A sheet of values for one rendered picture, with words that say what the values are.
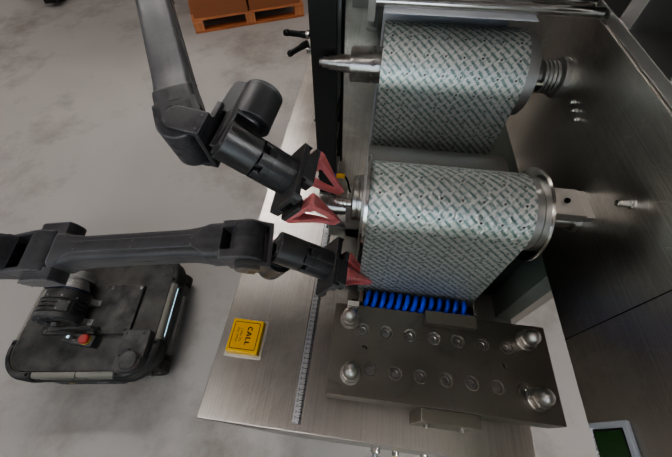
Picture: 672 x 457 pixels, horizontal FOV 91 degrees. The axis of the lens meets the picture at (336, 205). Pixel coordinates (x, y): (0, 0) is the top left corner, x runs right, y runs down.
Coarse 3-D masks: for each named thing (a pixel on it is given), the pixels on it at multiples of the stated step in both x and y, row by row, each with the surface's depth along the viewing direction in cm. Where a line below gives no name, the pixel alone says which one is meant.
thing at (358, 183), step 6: (354, 180) 51; (360, 180) 51; (354, 186) 51; (360, 186) 51; (354, 192) 50; (360, 192) 50; (354, 198) 50; (360, 198) 50; (354, 204) 50; (360, 204) 50; (354, 210) 51; (360, 210) 51; (354, 216) 52
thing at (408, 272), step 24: (384, 264) 58; (408, 264) 57; (432, 264) 56; (456, 264) 55; (480, 264) 54; (504, 264) 53; (360, 288) 68; (384, 288) 67; (408, 288) 65; (432, 288) 64; (456, 288) 63; (480, 288) 61
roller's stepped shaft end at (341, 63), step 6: (342, 54) 61; (348, 54) 61; (324, 60) 61; (330, 60) 61; (336, 60) 61; (342, 60) 61; (348, 60) 60; (324, 66) 62; (330, 66) 62; (336, 66) 61; (342, 66) 61; (348, 66) 61; (348, 72) 62
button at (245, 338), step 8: (240, 320) 74; (248, 320) 74; (232, 328) 73; (240, 328) 73; (248, 328) 73; (256, 328) 73; (264, 328) 75; (232, 336) 72; (240, 336) 72; (248, 336) 72; (256, 336) 72; (232, 344) 71; (240, 344) 71; (248, 344) 71; (256, 344) 71; (232, 352) 72; (240, 352) 71; (248, 352) 70; (256, 352) 70
